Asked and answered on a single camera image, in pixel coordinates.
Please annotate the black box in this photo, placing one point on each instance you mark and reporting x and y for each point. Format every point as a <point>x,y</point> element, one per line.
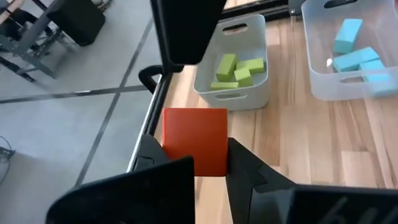
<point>77,18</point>

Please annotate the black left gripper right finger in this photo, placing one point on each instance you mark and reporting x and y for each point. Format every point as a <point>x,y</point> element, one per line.
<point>280,203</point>

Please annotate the grey plastic bin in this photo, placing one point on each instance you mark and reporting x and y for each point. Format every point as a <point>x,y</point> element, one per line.
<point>236,102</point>

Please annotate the clear plastic bin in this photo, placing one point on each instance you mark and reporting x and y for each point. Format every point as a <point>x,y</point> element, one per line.
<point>320,84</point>

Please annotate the small red cube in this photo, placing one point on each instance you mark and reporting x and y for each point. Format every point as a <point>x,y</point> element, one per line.
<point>196,140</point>

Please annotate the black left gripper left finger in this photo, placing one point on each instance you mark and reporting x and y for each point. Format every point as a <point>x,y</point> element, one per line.
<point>133,196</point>

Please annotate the grey metal table legs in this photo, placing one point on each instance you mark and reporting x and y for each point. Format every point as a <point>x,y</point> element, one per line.
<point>31,42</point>

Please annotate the black frame clamp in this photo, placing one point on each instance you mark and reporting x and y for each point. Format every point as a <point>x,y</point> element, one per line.
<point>148,77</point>

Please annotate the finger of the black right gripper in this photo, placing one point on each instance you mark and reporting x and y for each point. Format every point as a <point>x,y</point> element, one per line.
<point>186,31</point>

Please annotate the green block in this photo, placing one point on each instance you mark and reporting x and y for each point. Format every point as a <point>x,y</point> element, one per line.
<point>253,65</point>
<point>224,86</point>
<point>243,77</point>
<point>226,67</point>

